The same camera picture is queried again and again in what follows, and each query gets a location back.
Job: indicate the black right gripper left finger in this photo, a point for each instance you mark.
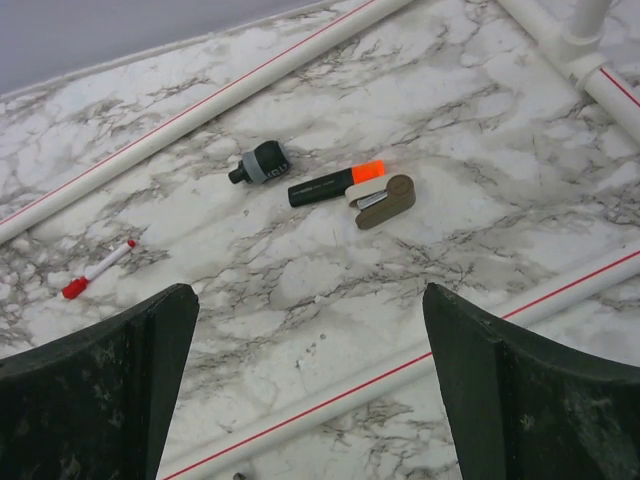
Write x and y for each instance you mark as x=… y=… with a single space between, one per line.
x=98 y=403

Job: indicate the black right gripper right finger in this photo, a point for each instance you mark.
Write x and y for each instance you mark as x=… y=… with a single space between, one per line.
x=522 y=406

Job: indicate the red white marker pen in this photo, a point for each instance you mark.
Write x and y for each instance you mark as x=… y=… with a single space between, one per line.
x=79 y=285

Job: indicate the black orange highlighter marker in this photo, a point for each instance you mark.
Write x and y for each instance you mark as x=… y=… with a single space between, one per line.
x=334 y=185

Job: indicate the white PVC pipe frame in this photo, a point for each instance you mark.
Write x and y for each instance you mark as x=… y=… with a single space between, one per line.
x=310 y=358

